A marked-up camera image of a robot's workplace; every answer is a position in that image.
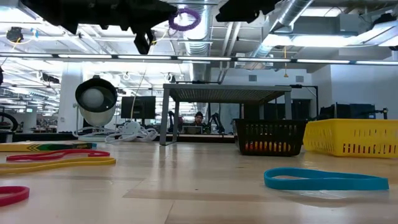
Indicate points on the yellow crayon box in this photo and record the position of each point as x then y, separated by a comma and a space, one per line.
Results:
46, 147

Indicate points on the red rubber band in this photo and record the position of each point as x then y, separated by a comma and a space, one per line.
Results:
25, 193
14, 158

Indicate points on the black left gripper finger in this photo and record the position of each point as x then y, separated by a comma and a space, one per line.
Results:
158, 21
158, 7

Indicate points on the grey perforated metal riser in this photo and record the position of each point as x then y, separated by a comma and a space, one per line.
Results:
227, 88

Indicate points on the long ceiling light strip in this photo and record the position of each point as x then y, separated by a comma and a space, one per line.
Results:
93, 56

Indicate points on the yellow rubber band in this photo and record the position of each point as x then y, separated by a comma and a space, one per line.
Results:
110, 161

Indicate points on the black plastic basket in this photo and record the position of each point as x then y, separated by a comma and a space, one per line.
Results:
269, 137

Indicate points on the black background monitor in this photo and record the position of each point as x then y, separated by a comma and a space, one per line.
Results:
138, 107

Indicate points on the purple coil wristband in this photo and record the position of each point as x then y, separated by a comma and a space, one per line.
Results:
186, 27

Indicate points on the yellow plastic basket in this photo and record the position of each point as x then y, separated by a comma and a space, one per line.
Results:
351, 137

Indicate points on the silver smooth air duct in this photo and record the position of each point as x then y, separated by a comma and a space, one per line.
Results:
292, 12

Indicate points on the dark background workstation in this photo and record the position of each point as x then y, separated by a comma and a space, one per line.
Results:
351, 112

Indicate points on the yellow hanging pendant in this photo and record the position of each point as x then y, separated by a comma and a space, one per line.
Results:
285, 73

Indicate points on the blue rubber band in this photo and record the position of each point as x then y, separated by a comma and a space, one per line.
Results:
342, 186

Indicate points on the person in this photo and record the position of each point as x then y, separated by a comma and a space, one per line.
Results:
199, 118

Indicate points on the white desk lamp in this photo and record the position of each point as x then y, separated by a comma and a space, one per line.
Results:
96, 119

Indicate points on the silver corrugated air duct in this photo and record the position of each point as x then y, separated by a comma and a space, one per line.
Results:
196, 40

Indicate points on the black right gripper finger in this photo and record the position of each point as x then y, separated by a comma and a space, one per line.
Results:
244, 6
236, 17

